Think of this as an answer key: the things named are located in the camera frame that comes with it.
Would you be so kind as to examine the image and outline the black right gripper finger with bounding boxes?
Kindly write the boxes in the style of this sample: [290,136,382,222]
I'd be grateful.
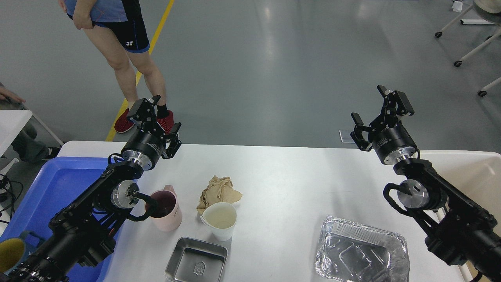
[350,112,372,152]
[377,85,415,117]

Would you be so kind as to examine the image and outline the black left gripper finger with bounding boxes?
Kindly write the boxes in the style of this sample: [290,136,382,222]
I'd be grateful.
[126,95,161,122]
[162,123,182,159]

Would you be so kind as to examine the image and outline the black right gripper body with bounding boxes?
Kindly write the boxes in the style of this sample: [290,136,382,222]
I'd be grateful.
[367,114,418,165]

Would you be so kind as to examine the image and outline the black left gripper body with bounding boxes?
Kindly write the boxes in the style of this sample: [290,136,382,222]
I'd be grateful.
[121,119,166,171]

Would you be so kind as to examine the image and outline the pink mug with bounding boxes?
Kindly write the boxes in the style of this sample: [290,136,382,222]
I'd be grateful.
[150,184,182,232]

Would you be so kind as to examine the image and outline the small steel tray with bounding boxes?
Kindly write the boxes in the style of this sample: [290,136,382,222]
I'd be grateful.
[165,237,228,282]

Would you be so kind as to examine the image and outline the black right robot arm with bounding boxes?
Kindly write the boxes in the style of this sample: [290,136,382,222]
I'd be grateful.
[350,85,501,282]

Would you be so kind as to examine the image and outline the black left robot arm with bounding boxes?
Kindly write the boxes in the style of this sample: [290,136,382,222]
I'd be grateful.
[1,95,182,282]

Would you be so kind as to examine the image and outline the crumpled brown paper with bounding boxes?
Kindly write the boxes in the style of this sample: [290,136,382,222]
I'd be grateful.
[196,175,243,215]

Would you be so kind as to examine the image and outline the rolling chair base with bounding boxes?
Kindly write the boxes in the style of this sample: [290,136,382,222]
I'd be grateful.
[434,0,501,98]

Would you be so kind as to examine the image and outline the standing person in shorts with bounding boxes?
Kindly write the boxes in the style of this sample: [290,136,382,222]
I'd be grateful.
[58,0,174,134]

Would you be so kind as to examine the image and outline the white paper cup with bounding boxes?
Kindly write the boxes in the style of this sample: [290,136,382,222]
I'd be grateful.
[200,202,237,242]

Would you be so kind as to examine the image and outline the blue plastic bin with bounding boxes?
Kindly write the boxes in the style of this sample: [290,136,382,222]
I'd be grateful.
[0,157,122,282]

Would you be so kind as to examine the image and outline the beige plastic bin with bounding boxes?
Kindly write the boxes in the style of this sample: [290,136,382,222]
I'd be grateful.
[410,150,501,282]

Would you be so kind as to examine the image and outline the aluminium foil tray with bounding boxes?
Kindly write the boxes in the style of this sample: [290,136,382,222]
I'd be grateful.
[315,215,410,282]

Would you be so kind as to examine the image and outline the white side table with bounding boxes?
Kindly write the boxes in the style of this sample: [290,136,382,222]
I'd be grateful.
[0,110,32,156]

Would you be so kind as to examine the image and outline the dark blue yellow mug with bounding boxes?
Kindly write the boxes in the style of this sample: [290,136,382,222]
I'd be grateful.
[0,230,45,275]

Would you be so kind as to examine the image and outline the black cables on floor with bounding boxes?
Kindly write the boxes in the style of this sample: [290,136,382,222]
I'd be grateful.
[0,174,24,224]

